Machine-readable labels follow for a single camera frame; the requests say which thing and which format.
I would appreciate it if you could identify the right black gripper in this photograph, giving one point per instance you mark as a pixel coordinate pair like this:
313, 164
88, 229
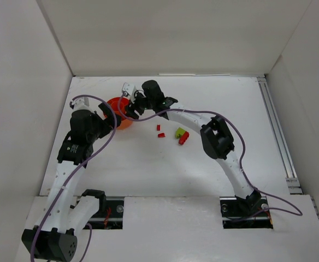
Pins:
135, 108

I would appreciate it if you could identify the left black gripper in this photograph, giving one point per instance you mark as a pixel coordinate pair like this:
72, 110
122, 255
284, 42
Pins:
108, 112

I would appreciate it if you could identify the orange round divided container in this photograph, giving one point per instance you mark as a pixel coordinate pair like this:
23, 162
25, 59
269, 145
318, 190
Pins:
118, 105

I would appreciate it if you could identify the lime green lego brick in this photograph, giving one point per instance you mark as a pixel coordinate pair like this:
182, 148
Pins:
179, 133

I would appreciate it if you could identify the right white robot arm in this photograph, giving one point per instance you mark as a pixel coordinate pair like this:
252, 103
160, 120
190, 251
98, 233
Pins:
217, 139

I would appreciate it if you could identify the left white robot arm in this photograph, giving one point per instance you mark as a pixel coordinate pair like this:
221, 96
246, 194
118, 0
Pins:
54, 235

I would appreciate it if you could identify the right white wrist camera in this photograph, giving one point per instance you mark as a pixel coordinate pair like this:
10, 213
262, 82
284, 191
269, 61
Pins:
128, 90

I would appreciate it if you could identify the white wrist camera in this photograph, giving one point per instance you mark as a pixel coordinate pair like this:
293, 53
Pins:
128, 90
80, 104

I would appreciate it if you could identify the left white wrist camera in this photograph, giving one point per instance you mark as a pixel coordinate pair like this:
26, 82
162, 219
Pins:
80, 104

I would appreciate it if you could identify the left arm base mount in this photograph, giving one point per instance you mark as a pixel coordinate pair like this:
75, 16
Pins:
112, 217

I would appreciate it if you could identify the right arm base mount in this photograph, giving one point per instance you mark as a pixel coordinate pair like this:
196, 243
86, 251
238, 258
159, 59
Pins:
233, 217

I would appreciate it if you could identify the aluminium rail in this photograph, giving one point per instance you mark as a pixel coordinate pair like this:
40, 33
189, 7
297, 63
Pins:
291, 175

